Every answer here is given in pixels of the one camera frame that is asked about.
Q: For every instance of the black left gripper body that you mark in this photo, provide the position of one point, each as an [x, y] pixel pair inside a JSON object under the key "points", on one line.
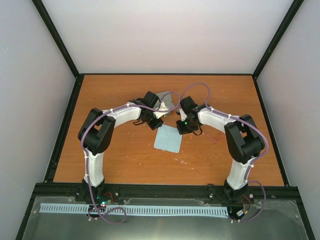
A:
{"points": [[153, 125]]}

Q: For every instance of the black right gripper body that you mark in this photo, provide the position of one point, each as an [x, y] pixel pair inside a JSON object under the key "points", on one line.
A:
{"points": [[187, 127]]}

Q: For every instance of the light blue cleaning cloth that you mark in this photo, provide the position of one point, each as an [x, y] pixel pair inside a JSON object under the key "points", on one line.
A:
{"points": [[168, 139]]}

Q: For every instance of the pink glasses case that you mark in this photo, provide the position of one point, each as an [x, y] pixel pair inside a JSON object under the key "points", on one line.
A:
{"points": [[165, 97]]}

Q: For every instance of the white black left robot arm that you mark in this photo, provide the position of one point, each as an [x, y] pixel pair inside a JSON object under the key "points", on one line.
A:
{"points": [[96, 133]]}

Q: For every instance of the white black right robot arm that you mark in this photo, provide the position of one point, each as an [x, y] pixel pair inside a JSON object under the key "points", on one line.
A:
{"points": [[244, 141]]}

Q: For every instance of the pink transparent sunglasses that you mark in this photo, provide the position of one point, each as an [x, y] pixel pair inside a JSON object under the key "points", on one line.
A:
{"points": [[211, 138]]}

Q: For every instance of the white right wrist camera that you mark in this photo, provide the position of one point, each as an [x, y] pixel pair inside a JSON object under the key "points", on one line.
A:
{"points": [[182, 114]]}

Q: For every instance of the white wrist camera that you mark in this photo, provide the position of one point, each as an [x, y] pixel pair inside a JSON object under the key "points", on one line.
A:
{"points": [[161, 111], [182, 114]]}

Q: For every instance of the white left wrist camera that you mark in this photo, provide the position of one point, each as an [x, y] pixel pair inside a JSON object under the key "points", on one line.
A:
{"points": [[161, 111]]}

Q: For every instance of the light blue slotted cable duct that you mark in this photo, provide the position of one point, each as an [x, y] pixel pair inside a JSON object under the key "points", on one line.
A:
{"points": [[139, 210]]}

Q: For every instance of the black aluminium frame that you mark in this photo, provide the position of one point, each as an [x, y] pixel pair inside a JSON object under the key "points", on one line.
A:
{"points": [[48, 188]]}

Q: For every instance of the metal base plate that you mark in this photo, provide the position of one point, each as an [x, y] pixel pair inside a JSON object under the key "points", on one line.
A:
{"points": [[271, 220]]}

